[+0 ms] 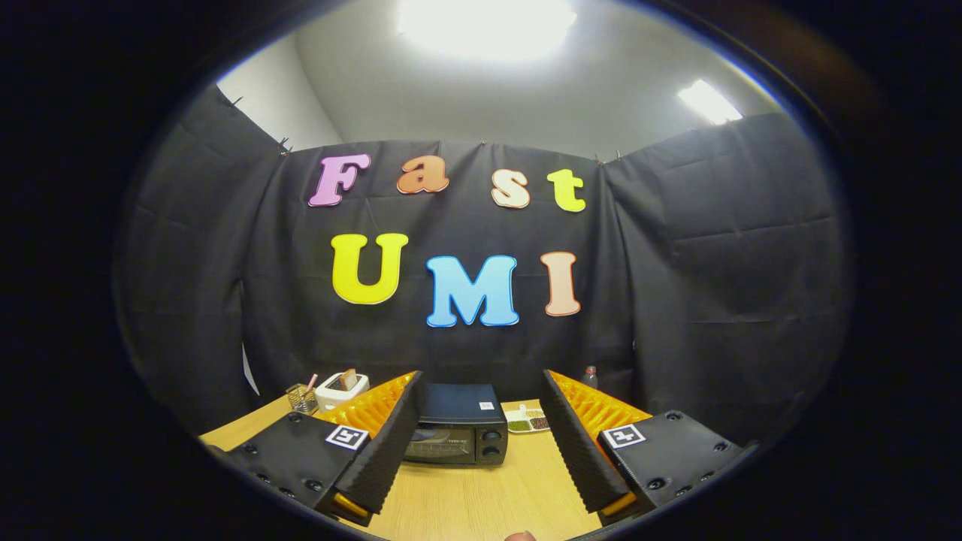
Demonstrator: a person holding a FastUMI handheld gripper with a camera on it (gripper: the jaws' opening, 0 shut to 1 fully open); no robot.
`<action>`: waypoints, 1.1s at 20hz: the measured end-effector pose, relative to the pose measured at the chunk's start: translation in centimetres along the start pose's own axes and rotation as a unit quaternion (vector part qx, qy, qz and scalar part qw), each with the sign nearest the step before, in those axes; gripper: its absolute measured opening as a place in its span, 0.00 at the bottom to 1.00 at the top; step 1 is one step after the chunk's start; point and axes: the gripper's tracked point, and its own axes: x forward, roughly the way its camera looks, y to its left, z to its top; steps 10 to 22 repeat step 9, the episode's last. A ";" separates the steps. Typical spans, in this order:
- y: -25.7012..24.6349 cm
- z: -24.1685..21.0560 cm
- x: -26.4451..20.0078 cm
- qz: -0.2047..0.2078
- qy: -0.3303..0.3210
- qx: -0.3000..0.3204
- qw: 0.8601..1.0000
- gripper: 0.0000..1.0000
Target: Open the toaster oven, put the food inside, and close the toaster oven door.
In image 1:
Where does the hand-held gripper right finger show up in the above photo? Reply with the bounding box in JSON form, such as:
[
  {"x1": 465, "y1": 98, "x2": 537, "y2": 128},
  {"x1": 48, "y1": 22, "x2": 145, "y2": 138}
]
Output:
[{"x1": 540, "y1": 368, "x2": 760, "y2": 527}]

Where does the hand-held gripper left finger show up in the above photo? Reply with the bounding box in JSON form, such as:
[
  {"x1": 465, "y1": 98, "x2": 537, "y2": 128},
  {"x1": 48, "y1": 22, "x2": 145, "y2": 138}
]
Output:
[{"x1": 218, "y1": 370, "x2": 424, "y2": 527}]

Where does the black toaster oven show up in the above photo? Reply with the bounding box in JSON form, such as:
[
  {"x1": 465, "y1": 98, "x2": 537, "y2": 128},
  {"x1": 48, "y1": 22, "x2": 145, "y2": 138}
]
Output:
[{"x1": 402, "y1": 383, "x2": 510, "y2": 467}]

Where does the white pop-up toaster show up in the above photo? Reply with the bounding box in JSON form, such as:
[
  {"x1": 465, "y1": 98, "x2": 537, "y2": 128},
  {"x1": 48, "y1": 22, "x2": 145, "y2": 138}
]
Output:
[{"x1": 314, "y1": 370, "x2": 371, "y2": 412}]

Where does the white divided snack dish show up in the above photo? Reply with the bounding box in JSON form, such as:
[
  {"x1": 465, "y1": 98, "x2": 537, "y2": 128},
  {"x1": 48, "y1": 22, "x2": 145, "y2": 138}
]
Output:
[{"x1": 504, "y1": 404, "x2": 552, "y2": 434}]

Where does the small ceiling light panel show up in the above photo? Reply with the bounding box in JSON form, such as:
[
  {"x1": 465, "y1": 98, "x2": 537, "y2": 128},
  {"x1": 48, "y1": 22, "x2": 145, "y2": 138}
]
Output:
[{"x1": 676, "y1": 79, "x2": 745, "y2": 126}]

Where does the large ceiling light panel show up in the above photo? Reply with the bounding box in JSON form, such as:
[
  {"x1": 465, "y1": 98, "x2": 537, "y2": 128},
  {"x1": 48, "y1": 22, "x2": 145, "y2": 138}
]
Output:
[{"x1": 396, "y1": 0, "x2": 578, "y2": 62}]

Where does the metal wire basket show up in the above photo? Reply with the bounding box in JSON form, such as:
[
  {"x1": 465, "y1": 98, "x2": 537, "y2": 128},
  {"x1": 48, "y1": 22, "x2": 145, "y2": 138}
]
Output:
[{"x1": 286, "y1": 383, "x2": 319, "y2": 416}]

